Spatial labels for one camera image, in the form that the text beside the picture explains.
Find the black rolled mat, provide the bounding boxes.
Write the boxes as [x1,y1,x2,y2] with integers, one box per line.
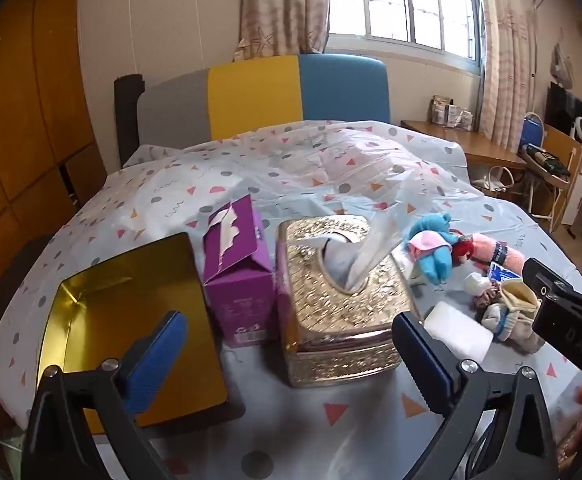
[114,75,146,168]

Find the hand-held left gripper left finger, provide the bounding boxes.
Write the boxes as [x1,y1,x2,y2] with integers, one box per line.
[21,310,189,480]

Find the grey yellow blue headboard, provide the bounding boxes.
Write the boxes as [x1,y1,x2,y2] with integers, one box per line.
[136,54,389,142]

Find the window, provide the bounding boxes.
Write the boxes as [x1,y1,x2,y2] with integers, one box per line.
[325,0,486,68]

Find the gold metal tin tray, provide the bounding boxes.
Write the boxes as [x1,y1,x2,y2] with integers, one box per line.
[36,232,232,411]

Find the white knotted socks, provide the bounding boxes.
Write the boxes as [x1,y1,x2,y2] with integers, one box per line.
[481,280,546,356]

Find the blue plush doll pink dress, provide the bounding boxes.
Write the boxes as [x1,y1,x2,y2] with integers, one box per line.
[405,212,454,286]

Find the dark brown sofa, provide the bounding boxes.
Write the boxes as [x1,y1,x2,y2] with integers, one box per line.
[0,232,66,321]

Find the beige patterned curtain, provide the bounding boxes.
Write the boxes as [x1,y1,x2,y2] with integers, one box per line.
[235,0,332,61]
[478,0,539,150]

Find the purple tissue box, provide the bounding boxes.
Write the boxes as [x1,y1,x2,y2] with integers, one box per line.
[202,195,278,348]

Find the printed plastic tablecloth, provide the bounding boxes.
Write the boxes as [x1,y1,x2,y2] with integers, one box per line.
[0,120,582,480]

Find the wooden wardrobe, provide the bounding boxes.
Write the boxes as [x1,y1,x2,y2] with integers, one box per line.
[0,0,109,271]

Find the blue tissue packet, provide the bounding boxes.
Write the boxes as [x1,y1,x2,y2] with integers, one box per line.
[488,261,522,284]

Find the black monitor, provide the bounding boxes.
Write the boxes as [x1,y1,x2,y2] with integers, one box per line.
[545,82,582,137]

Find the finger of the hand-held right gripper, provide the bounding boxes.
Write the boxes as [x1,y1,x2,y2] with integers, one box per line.
[521,257,579,306]

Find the wooden desk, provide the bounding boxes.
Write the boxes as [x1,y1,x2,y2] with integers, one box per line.
[401,120,528,173]

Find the small printed boxes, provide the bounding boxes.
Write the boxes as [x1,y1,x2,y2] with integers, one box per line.
[431,95,474,133]

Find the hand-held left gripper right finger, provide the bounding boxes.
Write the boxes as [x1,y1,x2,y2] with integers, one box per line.
[392,311,559,480]

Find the pink towel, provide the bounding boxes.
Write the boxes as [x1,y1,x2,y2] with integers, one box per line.
[471,232,526,273]

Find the gold embossed tissue box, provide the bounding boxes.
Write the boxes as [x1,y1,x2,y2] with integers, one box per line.
[276,215,416,388]

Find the blue folding chair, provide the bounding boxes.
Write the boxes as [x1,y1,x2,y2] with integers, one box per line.
[521,112,548,153]

